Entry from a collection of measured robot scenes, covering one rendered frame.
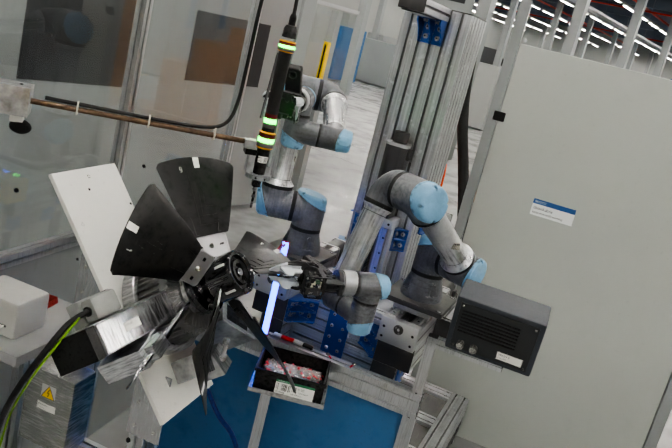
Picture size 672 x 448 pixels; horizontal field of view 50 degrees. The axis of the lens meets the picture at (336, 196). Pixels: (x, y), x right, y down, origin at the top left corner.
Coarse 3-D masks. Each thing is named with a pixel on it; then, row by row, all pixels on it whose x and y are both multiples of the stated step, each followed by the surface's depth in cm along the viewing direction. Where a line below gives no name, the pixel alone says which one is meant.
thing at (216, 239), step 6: (216, 234) 191; (222, 234) 192; (198, 240) 190; (204, 240) 190; (210, 240) 190; (216, 240) 191; (222, 240) 191; (204, 246) 190; (216, 246) 190; (222, 246) 191; (228, 246) 191; (210, 252) 189; (216, 252) 190; (222, 252) 190
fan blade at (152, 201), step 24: (144, 192) 164; (144, 216) 164; (168, 216) 169; (120, 240) 160; (144, 240) 165; (168, 240) 170; (192, 240) 176; (120, 264) 161; (144, 264) 167; (168, 264) 172
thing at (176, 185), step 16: (176, 160) 194; (192, 160) 197; (208, 160) 200; (160, 176) 191; (176, 176) 193; (192, 176) 195; (208, 176) 197; (224, 176) 200; (176, 192) 191; (192, 192) 193; (208, 192) 194; (224, 192) 197; (176, 208) 190; (192, 208) 192; (208, 208) 193; (224, 208) 195; (192, 224) 190; (208, 224) 191; (224, 224) 193
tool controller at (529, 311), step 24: (480, 288) 212; (456, 312) 209; (480, 312) 206; (504, 312) 203; (528, 312) 205; (456, 336) 212; (480, 336) 209; (504, 336) 206; (528, 336) 203; (504, 360) 209; (528, 360) 206
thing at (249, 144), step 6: (246, 138) 187; (246, 144) 185; (252, 144) 186; (246, 150) 185; (252, 150) 186; (252, 156) 187; (246, 162) 188; (252, 162) 187; (246, 168) 187; (252, 168) 188; (246, 174) 188; (252, 174) 187; (264, 174) 190; (258, 180) 187; (264, 180) 187
